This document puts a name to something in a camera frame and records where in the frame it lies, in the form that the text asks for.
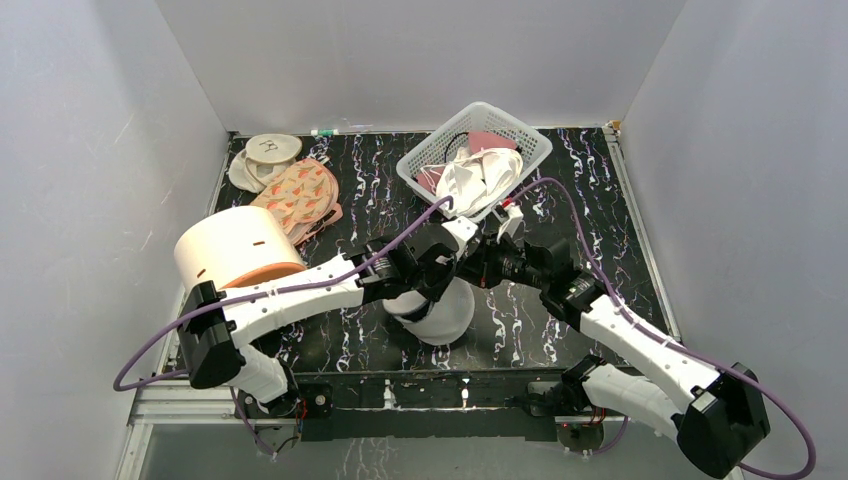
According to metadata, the white mesh laundry bag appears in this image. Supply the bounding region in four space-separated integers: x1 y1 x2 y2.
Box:
382 278 475 346

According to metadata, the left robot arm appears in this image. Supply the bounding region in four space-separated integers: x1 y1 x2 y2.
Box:
178 217 480 416

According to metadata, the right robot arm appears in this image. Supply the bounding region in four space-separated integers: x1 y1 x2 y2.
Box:
458 238 770 479

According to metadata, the white crumpled cloth bag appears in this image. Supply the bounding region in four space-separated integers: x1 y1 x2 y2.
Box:
416 147 524 217

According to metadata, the white plastic laundry basket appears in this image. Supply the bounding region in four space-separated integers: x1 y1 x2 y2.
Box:
396 102 552 223

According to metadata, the white orange cylindrical container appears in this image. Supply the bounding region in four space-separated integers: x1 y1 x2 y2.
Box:
174 206 306 291

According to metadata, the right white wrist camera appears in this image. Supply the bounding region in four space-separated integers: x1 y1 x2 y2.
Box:
494 199 523 243

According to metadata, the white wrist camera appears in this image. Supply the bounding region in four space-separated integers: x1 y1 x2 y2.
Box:
441 216 480 260
494 199 523 243

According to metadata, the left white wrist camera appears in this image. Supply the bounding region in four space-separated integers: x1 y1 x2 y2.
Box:
441 216 480 260

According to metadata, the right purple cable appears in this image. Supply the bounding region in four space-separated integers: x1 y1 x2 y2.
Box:
503 177 817 480

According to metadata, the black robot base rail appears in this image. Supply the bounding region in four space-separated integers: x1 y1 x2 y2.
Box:
235 369 609 453

